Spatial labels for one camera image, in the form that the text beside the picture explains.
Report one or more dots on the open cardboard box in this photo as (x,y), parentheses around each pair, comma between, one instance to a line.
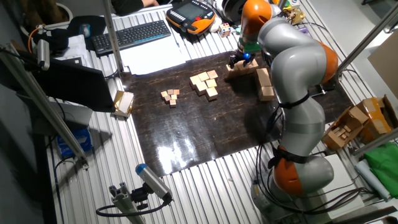
(351,116)

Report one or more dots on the silver camera blue cap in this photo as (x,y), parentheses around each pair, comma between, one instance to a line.
(152,180)

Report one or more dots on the orange black teach pendant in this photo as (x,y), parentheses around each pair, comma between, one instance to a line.
(189,12)

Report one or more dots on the bare person hand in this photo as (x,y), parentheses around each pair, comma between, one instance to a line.
(152,2)

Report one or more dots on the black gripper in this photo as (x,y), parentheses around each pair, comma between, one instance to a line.
(241,58)

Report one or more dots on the green cloth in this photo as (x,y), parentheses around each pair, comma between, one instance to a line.
(384,168)

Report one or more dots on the silver depth camera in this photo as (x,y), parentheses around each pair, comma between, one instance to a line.
(43,54)

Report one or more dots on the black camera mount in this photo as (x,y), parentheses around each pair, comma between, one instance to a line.
(140,196)

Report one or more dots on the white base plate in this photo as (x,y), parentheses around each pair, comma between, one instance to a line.
(345,180)

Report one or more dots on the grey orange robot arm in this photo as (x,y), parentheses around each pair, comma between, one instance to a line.
(295,68)

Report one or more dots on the black cloth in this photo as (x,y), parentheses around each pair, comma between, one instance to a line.
(53,40)

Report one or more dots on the grey computer mouse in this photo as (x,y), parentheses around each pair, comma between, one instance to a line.
(85,30)

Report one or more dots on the cardboard box yellow tape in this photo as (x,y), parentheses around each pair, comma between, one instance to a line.
(376,118)

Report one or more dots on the black filament spool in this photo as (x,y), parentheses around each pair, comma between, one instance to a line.
(230,11)

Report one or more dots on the medium wooden cube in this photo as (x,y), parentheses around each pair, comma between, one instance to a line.
(211,83)
(195,80)
(212,74)
(203,76)
(201,86)
(211,93)

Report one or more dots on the grey laptop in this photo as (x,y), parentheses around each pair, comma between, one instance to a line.
(77,116)

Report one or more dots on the small wooden cube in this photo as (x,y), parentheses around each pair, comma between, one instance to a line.
(164,93)
(174,96)
(167,98)
(170,91)
(176,91)
(172,103)

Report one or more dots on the black metal bar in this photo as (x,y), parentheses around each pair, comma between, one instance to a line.
(367,216)

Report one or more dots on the forearm in black sleeve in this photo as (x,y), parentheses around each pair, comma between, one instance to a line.
(127,6)

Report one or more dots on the aluminium frame beam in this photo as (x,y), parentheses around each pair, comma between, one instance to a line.
(112,37)
(282,3)
(40,102)
(370,35)
(376,143)

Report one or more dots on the black computer keyboard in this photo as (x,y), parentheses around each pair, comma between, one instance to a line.
(130,35)

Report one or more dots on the white round pot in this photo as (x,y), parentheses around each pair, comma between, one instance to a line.
(69,12)

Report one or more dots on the short aluminium profile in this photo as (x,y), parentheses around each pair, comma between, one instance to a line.
(124,202)

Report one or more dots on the gold metal object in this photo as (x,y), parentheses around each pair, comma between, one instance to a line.
(297,15)

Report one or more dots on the large white paper sheet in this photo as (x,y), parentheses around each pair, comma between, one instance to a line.
(152,59)

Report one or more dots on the gold white small box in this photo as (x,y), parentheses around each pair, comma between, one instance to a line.
(126,102)

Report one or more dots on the blue tissue pack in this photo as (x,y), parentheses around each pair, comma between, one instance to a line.
(76,141)

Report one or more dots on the black mouse pad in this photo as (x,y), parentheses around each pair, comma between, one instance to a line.
(98,25)

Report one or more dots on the colourful puzzle cube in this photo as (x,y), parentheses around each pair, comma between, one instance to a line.
(224,30)

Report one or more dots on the black laptop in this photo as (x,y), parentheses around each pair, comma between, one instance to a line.
(77,84)

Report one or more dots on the yellow green button box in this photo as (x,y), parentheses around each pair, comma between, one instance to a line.
(286,7)

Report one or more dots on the white paper stack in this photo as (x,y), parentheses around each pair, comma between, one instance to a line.
(76,46)

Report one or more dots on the green flange adapter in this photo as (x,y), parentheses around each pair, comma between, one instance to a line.
(251,47)

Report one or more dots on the black marble pattern mat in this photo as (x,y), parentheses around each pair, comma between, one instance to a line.
(192,133)

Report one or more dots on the white paper roll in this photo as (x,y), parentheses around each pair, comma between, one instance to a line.
(371,179)

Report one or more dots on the purple plastic bag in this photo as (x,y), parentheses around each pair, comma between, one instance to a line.
(303,30)

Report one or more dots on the flat cardboard sheet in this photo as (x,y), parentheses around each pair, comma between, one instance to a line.
(387,65)

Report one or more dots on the large wooden cube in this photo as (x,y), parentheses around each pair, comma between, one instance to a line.
(253,66)
(266,92)
(231,73)
(242,68)
(262,73)
(264,81)

